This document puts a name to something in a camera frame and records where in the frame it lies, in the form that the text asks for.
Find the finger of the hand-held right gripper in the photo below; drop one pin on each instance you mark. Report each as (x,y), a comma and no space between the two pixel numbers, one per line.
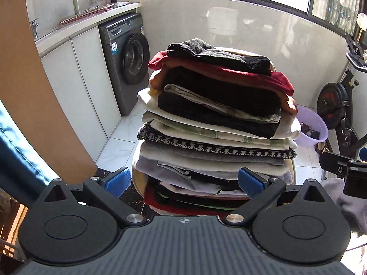
(334,164)

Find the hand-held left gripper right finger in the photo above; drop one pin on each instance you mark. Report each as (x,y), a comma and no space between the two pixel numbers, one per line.
(251,182)

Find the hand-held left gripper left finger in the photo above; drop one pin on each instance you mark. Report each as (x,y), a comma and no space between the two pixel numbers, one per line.
(119,182)

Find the stack of clothes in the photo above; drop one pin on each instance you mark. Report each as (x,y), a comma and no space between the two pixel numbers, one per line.
(218,126)

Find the black knit garment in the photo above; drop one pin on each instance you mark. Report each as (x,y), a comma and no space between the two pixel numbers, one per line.
(218,53)

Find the red clothes hanger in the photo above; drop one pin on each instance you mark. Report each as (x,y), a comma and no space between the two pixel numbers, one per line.
(86,14)

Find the grey cloth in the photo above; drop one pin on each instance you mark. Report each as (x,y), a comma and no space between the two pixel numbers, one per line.
(344,206)

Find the purple plastic basin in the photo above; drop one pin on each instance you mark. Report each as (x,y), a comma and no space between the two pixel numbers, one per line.
(314,129)

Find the black exercise bike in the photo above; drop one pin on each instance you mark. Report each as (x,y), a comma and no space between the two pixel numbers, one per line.
(338,103)

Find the white cabinet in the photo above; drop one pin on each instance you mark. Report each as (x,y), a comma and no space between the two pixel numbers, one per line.
(77,91)

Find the grey washing machine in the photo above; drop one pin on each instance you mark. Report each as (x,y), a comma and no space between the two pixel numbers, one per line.
(126,63)

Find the brown wooden panel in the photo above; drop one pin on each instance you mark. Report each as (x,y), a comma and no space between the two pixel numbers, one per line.
(37,77)

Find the patterned window curtain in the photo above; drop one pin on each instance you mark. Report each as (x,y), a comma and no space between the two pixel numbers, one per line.
(335,3)

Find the metal faucet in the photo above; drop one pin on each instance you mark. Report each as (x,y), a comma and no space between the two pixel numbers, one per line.
(34,28)

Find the pump dispenser bottle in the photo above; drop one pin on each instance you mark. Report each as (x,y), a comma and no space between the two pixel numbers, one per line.
(76,5)

